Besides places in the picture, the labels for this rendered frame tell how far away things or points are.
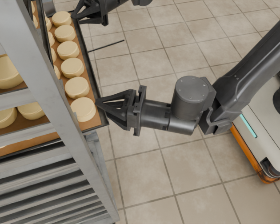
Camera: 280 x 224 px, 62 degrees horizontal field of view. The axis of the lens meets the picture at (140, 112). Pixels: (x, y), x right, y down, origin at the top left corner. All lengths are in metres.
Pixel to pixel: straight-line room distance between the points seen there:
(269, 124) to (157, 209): 0.78
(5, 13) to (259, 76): 0.37
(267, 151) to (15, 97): 1.26
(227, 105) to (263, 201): 1.18
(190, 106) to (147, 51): 1.69
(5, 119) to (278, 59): 0.46
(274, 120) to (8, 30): 1.40
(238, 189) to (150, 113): 1.17
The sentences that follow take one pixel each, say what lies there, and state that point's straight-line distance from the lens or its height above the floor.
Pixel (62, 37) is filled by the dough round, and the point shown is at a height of 1.01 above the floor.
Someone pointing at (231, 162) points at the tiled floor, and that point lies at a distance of 1.60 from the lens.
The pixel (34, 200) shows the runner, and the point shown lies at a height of 0.68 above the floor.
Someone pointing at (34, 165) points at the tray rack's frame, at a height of 0.15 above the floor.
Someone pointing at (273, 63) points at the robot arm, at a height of 1.12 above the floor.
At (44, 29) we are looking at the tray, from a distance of 0.62.
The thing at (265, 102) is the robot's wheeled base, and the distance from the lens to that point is 1.55.
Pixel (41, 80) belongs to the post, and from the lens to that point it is 0.28.
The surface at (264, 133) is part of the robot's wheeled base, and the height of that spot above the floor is 0.28.
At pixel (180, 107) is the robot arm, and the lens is 0.41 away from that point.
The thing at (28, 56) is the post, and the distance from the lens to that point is 0.26.
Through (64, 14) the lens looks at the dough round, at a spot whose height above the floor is 1.01.
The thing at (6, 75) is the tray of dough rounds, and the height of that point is 1.15.
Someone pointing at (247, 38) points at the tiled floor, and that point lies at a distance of 2.39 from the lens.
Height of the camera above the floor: 1.39
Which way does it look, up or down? 57 degrees down
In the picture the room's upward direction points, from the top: straight up
